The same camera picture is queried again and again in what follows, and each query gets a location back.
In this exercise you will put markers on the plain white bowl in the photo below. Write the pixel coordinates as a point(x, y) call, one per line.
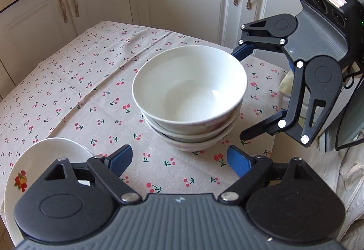
point(184, 82)

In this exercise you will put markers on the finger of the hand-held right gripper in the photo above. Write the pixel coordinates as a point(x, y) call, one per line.
point(256, 129)
point(241, 51)

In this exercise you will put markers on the person's right hand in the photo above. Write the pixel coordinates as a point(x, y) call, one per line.
point(285, 82)

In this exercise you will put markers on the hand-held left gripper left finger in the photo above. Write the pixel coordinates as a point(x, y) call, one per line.
point(122, 157)

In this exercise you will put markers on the white plate with fruit print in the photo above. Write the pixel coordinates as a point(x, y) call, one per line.
point(42, 159)

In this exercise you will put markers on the white bowl faint floral print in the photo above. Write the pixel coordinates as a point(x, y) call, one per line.
point(199, 137)

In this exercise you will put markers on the person's white clothing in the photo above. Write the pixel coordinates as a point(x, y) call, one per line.
point(349, 181)

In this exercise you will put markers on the white bowl pink floral print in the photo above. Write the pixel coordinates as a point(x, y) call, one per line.
point(196, 147)

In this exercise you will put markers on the cherry print tablecloth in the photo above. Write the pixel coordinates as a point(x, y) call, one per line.
point(71, 91)

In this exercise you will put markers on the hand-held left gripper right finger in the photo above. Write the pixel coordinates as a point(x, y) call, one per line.
point(240, 163)

